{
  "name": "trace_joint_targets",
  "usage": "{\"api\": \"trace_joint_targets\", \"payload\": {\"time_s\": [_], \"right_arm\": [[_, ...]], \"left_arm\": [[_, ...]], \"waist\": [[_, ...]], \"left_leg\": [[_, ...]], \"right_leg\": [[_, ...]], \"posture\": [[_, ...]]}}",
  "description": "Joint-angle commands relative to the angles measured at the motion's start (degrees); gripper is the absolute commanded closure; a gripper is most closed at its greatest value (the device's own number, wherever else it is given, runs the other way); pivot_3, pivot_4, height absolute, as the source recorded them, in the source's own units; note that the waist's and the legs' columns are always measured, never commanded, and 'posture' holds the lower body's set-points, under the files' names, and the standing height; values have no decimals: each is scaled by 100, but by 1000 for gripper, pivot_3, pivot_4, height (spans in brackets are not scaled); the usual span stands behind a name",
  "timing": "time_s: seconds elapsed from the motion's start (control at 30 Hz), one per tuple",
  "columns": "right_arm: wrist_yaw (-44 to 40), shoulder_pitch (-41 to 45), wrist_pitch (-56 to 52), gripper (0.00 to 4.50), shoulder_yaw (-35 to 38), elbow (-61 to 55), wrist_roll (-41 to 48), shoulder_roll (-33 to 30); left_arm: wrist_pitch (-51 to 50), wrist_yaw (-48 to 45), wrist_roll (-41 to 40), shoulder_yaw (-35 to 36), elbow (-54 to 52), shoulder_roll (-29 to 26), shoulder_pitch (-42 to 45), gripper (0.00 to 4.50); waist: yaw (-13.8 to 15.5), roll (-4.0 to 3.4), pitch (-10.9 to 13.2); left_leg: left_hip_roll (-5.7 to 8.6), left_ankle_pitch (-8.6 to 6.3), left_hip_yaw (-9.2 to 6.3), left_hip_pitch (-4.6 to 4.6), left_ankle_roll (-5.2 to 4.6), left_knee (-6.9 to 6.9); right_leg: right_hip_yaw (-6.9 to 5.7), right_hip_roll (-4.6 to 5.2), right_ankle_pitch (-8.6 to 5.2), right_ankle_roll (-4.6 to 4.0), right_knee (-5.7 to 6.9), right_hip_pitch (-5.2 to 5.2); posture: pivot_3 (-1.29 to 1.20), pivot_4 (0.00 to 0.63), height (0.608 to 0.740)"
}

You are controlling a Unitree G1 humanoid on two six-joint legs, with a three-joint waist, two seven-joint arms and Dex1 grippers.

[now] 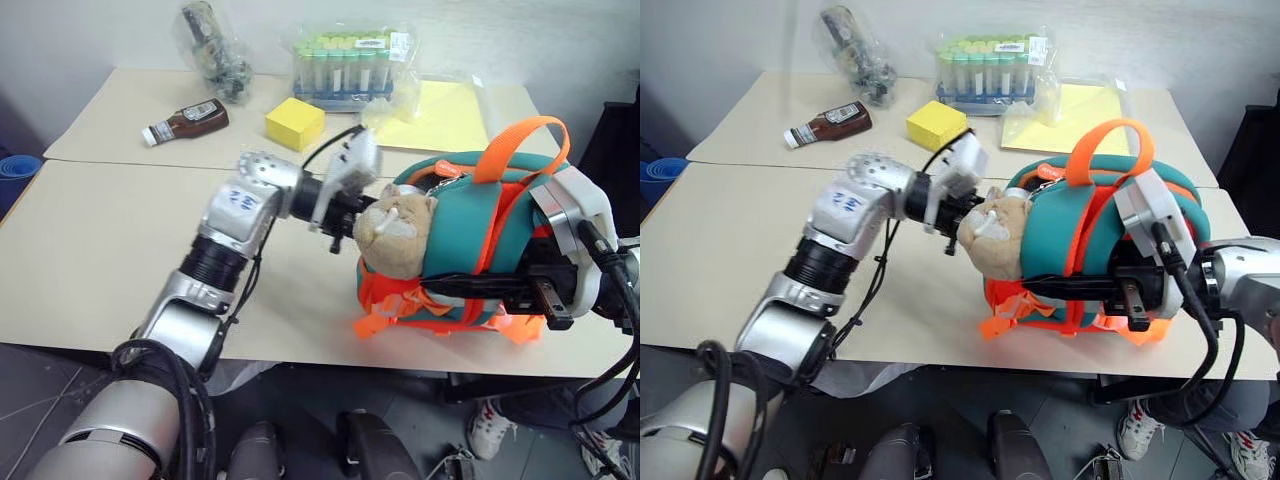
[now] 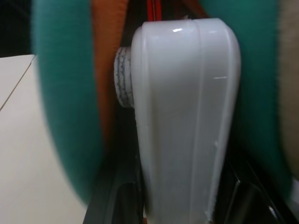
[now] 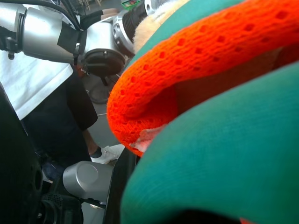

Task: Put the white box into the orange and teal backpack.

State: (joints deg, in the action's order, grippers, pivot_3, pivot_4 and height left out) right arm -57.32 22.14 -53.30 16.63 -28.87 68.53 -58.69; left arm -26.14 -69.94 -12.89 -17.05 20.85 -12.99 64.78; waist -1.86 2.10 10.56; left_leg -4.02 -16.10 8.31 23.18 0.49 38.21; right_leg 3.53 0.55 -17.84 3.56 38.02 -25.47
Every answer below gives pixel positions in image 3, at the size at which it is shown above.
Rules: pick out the person in black clothes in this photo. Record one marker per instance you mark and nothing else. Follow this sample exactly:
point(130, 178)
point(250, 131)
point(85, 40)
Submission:
point(58, 126)

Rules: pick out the silver robot waist joint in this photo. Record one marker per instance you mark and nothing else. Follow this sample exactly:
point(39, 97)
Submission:
point(86, 179)

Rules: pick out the green box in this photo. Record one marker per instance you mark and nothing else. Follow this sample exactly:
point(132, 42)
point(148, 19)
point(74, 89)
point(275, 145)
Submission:
point(129, 3)

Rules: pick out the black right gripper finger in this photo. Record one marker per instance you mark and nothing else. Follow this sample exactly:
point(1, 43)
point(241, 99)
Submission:
point(16, 168)

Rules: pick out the orange and teal plush toy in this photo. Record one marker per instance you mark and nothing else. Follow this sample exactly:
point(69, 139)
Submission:
point(210, 130)

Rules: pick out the black round stand base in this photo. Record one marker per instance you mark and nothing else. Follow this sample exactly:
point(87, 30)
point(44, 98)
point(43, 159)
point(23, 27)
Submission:
point(99, 93)

